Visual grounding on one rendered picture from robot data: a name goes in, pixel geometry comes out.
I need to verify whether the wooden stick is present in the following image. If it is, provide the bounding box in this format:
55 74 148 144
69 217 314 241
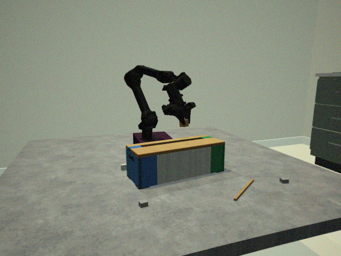
234 179 254 201

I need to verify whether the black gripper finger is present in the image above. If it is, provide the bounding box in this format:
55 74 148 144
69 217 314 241
183 108 192 124
171 109 185 125

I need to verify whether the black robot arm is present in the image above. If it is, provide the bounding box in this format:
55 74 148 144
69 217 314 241
124 66 191 141

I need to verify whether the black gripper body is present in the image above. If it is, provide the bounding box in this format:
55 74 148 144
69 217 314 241
164 92 196 115

